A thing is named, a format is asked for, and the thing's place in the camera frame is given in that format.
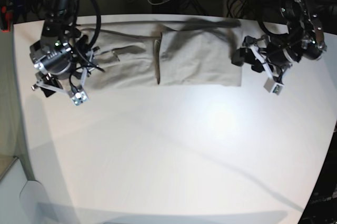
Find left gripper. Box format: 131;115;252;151
231;35;293;82

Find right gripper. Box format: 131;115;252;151
31;46;94;98

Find beige t-shirt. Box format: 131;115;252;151
86;17;243;91

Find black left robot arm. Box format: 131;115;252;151
231;0;326;84

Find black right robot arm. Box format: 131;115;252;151
29;0;103;105

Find red black clamp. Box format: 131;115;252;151
1;4;14;33

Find white cabinet corner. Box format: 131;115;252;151
0;155;77;224

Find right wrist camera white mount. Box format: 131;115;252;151
70;90;89;106

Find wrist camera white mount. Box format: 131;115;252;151
70;90;89;106
264;78;284;95

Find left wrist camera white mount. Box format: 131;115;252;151
264;78;284;95

